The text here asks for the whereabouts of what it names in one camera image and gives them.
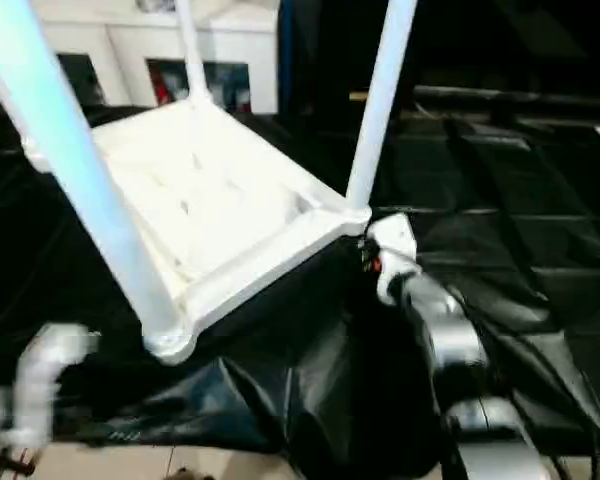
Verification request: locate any white plastic table leg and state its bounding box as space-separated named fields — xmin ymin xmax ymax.
xmin=0 ymin=74 xmax=49 ymax=171
xmin=0 ymin=0 xmax=189 ymax=359
xmin=344 ymin=0 xmax=421 ymax=219
xmin=173 ymin=0 xmax=216 ymax=112

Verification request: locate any white plastic table top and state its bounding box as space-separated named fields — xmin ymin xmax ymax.
xmin=22 ymin=97 xmax=374 ymax=366

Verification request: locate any black mat cloth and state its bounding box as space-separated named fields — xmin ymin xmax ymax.
xmin=0 ymin=89 xmax=600 ymax=474

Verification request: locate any grey metal bar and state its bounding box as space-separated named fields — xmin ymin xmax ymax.
xmin=413 ymin=84 xmax=600 ymax=110

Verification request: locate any white glass-door cabinet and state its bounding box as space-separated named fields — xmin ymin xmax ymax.
xmin=29 ymin=0 xmax=282 ymax=115

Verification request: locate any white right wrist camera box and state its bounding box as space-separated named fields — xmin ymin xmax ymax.
xmin=364 ymin=212 xmax=425 ymax=307

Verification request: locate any black folding table frame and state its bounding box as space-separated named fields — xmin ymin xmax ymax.
xmin=0 ymin=439 xmax=44 ymax=480

